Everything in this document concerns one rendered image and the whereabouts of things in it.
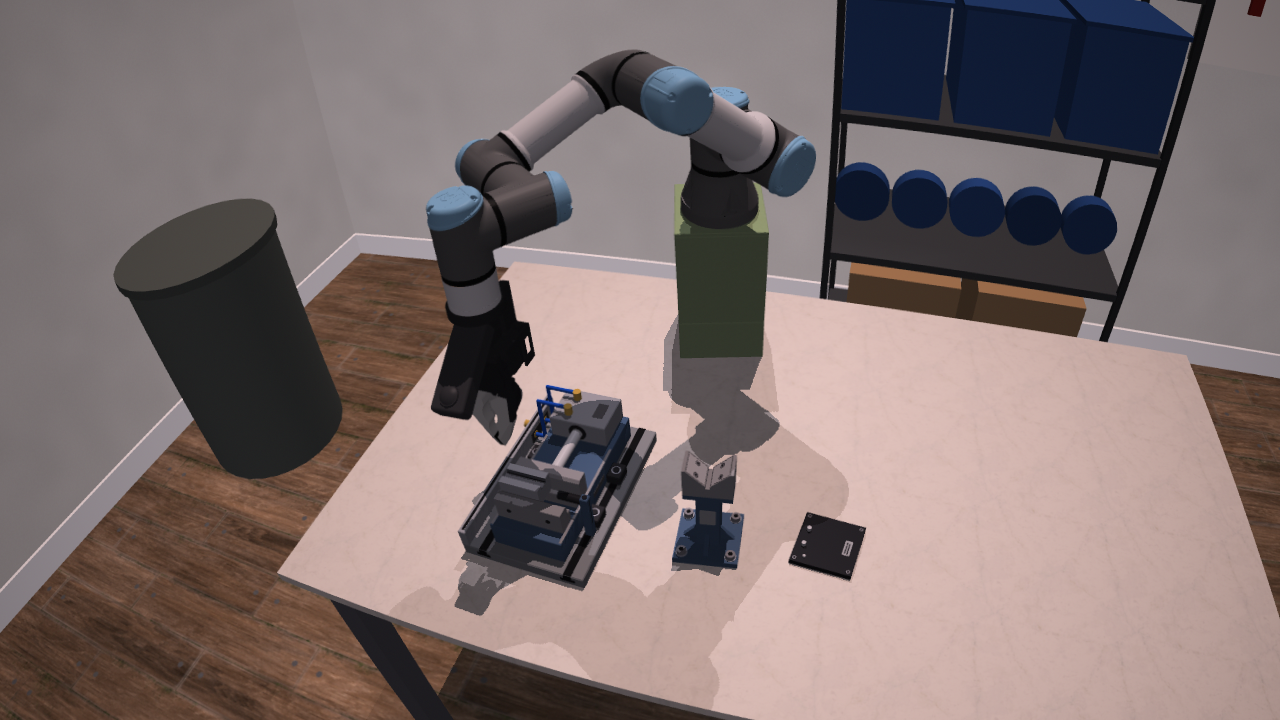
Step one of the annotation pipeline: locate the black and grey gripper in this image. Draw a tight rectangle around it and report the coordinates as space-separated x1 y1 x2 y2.
445 281 535 446

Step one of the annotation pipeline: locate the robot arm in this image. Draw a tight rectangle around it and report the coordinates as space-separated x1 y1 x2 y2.
426 50 817 420

